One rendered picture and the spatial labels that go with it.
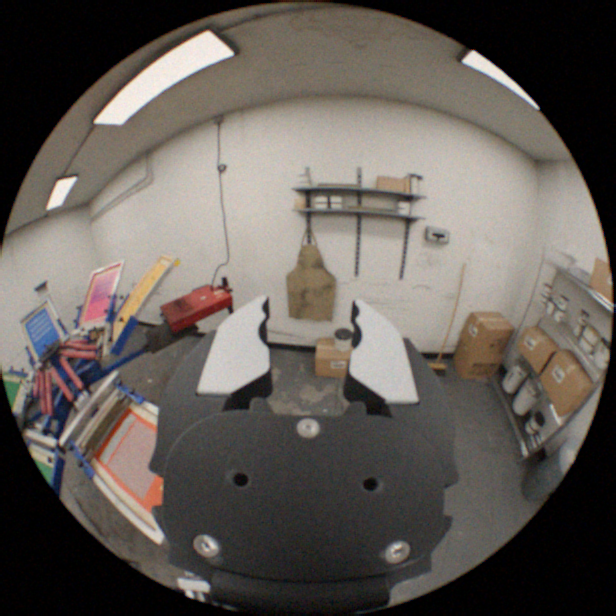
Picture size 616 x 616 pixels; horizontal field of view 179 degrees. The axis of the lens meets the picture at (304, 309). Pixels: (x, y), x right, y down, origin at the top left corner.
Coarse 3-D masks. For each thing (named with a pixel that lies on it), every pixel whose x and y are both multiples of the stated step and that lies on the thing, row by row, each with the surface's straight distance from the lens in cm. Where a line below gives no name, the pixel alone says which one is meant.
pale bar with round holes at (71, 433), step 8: (112, 376) 151; (120, 376) 151; (104, 384) 151; (112, 384) 149; (96, 392) 151; (104, 392) 148; (96, 400) 148; (88, 408) 147; (96, 408) 149; (80, 416) 149; (88, 416) 149; (72, 424) 151; (80, 424) 150; (72, 432) 150; (64, 440) 151; (72, 440) 152
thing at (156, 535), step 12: (144, 408) 124; (156, 408) 115; (96, 420) 144; (84, 432) 147; (96, 480) 124; (108, 492) 116; (120, 504) 109; (132, 516) 104; (144, 528) 100; (156, 540) 97
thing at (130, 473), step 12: (120, 444) 124; (96, 456) 135; (120, 456) 121; (132, 456) 115; (108, 468) 125; (120, 468) 118; (132, 468) 113; (144, 468) 108; (120, 480) 116; (132, 480) 111; (144, 480) 106; (156, 480) 102; (132, 492) 110; (144, 492) 105; (156, 492) 101; (144, 504) 104; (156, 504) 101
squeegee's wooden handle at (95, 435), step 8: (120, 400) 128; (112, 408) 127; (120, 408) 130; (104, 416) 127; (112, 416) 129; (96, 424) 128; (104, 424) 128; (96, 432) 128; (104, 432) 130; (88, 440) 128; (96, 440) 130; (88, 448) 130
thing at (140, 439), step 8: (128, 408) 134; (136, 416) 126; (120, 424) 131; (136, 424) 123; (144, 424) 119; (152, 424) 116; (112, 432) 133; (128, 432) 124; (136, 432) 120; (144, 432) 116; (152, 432) 113; (128, 440) 121; (136, 440) 117; (144, 440) 114; (152, 440) 111; (128, 448) 119; (136, 448) 115; (144, 448) 112; (152, 448) 109; (144, 456) 110
